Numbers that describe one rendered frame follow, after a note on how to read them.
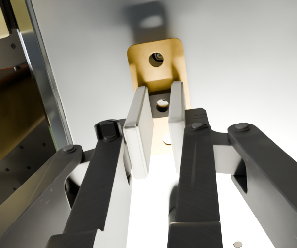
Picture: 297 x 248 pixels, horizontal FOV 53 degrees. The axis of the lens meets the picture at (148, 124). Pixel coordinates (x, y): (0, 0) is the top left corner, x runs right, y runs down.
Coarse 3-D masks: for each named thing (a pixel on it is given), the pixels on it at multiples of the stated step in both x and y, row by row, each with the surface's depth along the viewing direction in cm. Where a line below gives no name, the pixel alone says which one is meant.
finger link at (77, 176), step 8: (120, 120) 17; (88, 152) 14; (128, 152) 14; (88, 160) 13; (128, 160) 14; (80, 168) 13; (128, 168) 14; (72, 176) 13; (80, 176) 13; (72, 184) 13; (80, 184) 13; (72, 192) 14
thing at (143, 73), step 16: (128, 48) 20; (144, 48) 20; (160, 48) 20; (176, 48) 20; (144, 64) 20; (176, 64) 20; (144, 80) 21; (160, 80) 21; (176, 80) 20; (160, 96) 20; (160, 112) 21; (160, 128) 22; (160, 144) 23
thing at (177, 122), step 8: (176, 88) 18; (176, 96) 17; (184, 96) 19; (176, 104) 16; (184, 104) 17; (176, 112) 15; (184, 112) 15; (168, 120) 14; (176, 120) 14; (184, 120) 14; (176, 128) 14; (176, 136) 14; (176, 144) 14; (176, 152) 14; (176, 160) 14; (176, 168) 15
